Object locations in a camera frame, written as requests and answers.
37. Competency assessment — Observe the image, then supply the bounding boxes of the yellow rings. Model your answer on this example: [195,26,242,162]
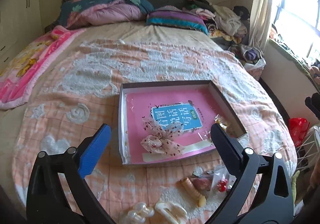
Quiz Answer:
[213,114,232,131]

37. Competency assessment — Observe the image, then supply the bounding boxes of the red plastic bag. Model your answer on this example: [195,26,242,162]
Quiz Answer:
[289,118,310,147]

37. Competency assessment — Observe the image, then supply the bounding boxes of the white wire rack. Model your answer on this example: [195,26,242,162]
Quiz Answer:
[296,125,319,172]

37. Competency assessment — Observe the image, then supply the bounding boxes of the pile of clothes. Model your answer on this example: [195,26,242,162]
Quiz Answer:
[185,0,250,47]

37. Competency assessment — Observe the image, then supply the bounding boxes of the beige bed sheet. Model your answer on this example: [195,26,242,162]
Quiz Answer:
[0,21,226,120]

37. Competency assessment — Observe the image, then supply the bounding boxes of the pearl hair clip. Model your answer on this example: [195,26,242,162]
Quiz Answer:
[120,202,155,223]

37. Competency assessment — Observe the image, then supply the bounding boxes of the pink and teal duvet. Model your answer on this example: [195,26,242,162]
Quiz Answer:
[56,0,154,29]

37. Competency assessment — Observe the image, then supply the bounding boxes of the pink book in tray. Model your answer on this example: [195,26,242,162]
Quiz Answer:
[119,86,219,165]

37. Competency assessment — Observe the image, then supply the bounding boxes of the cream wardrobe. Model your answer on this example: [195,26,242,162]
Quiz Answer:
[1,0,43,68]

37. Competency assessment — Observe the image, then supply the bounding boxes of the beige spiral hair clip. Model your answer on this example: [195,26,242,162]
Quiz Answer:
[181,177,207,207]

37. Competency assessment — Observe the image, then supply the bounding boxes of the shallow cardboard box tray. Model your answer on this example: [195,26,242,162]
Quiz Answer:
[118,80,248,165]

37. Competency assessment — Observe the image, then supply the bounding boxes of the purple teal striped pillow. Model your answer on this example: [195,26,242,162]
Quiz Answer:
[146,10,208,35]

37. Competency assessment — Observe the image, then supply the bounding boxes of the bag with red beads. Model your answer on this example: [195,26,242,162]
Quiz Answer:
[209,164,236,197]

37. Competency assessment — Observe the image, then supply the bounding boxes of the pink cartoon blanket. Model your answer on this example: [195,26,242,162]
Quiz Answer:
[1,26,85,110]

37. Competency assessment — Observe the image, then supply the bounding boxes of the floral fabric laundry bag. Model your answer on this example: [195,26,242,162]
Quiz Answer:
[228,44,266,81]

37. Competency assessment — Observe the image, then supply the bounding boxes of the cream curtain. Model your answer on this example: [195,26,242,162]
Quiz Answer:
[248,0,272,52]

